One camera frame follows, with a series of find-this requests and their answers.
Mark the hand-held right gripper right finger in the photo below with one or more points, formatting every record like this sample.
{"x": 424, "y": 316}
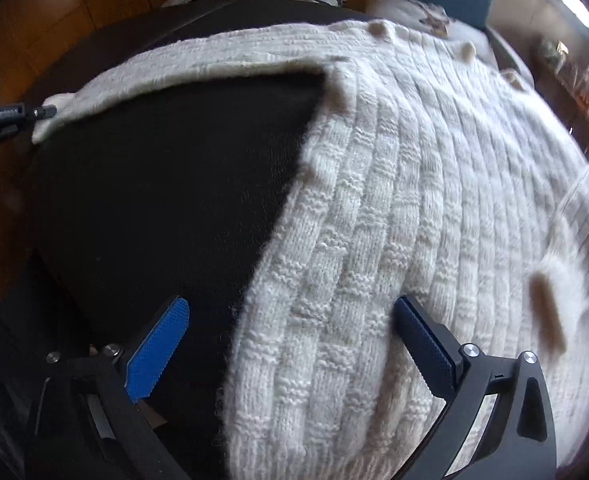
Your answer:
{"x": 427, "y": 350}

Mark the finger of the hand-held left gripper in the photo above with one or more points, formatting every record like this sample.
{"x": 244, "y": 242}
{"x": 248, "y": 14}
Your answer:
{"x": 42, "y": 112}

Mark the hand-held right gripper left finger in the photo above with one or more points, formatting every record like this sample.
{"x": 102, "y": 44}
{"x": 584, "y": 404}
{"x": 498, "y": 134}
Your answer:
{"x": 157, "y": 345}

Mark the cream knit sweater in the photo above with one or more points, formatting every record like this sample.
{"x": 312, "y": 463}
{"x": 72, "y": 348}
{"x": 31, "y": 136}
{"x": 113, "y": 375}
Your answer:
{"x": 374, "y": 210}

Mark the row of jars and bottles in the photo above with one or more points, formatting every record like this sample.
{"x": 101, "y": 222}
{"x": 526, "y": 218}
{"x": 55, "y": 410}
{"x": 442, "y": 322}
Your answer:
{"x": 574, "y": 75}

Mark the grey deer print pillow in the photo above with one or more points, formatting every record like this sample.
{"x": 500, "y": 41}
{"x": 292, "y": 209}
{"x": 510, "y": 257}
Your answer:
{"x": 404, "y": 10}

